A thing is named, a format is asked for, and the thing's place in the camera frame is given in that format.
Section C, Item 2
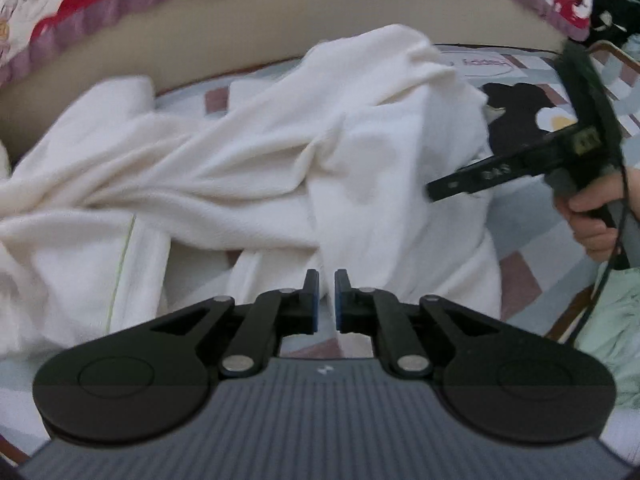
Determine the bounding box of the dark cloth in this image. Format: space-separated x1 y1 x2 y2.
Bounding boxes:
590 0 640 50

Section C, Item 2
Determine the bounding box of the person's right hand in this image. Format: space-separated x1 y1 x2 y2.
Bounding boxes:
554 167 640 262

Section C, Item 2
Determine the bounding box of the checked printed play mat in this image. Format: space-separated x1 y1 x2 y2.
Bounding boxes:
0 42 640 461

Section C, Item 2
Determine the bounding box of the cream garment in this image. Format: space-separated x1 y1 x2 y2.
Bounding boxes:
0 24 503 323

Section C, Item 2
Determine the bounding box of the black cable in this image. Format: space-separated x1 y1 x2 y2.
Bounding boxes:
570 160 632 348

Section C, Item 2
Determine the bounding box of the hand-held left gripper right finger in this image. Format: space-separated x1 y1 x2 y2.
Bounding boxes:
335 269 501 380

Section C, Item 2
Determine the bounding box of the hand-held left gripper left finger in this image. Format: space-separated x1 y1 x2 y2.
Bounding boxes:
145 269 321 379

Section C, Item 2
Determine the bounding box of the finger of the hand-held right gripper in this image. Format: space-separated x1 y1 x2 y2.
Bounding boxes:
427 145 532 204

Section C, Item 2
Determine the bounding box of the light green garment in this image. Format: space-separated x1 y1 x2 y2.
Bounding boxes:
575 260 640 407

